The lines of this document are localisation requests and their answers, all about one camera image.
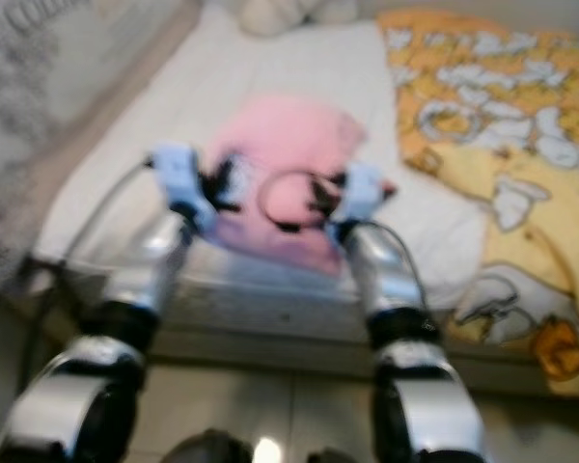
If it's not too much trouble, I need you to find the grey floral printed fabric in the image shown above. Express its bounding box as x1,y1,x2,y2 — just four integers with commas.
0,0,204,290

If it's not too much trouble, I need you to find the cream plush toy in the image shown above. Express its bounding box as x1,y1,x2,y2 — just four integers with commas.
236,0,358,38

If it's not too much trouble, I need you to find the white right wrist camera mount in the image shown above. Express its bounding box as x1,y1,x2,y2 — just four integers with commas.
333,162,385,225

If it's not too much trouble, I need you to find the white quilted bed mattress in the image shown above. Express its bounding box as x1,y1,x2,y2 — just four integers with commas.
34,10,464,281

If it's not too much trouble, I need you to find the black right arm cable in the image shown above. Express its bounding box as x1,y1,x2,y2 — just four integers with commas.
256,169,339,234

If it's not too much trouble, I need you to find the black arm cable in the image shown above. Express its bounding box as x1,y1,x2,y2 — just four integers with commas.
256,169,339,234
53,159,155,290

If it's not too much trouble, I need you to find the grey bed frame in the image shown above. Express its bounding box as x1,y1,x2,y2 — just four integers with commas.
29,256,579,396

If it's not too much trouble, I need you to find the pink pillow with white print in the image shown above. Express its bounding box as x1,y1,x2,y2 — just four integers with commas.
207,95,397,276

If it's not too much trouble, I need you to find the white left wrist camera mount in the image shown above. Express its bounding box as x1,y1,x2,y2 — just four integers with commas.
150,143,213,232

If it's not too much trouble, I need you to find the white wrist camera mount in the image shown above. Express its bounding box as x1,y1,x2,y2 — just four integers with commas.
150,143,213,232
333,162,385,225

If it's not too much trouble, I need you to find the yellow orange patterned blanket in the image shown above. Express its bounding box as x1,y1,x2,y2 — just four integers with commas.
376,8,579,401

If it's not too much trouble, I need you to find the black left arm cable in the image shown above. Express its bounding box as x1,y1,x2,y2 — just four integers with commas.
53,159,155,290

